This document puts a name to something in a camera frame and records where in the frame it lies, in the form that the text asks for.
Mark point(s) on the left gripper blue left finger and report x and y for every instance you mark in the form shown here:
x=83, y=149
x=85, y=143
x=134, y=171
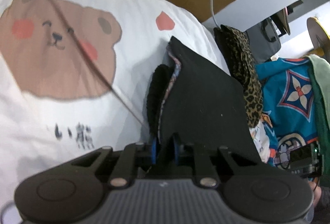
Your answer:
x=135, y=161

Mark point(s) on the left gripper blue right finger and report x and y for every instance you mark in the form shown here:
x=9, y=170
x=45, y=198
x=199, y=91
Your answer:
x=192, y=161

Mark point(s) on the black shorts with bear print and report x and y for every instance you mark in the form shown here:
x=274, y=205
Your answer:
x=199, y=102

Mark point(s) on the person right hand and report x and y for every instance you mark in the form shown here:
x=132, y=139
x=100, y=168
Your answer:
x=321, y=196

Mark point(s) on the teal patterned cloth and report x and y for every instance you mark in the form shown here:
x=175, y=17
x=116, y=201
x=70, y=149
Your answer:
x=288, y=107

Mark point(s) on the light green cloth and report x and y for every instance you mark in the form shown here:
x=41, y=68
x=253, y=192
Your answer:
x=320, y=84

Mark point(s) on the leopard print cushion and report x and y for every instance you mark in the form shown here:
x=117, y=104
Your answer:
x=235, y=47

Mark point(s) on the cream bear print blanket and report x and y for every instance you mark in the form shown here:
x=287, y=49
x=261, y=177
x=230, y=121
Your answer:
x=75, y=75

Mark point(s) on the grey bag with handle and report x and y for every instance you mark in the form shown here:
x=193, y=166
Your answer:
x=264, y=41

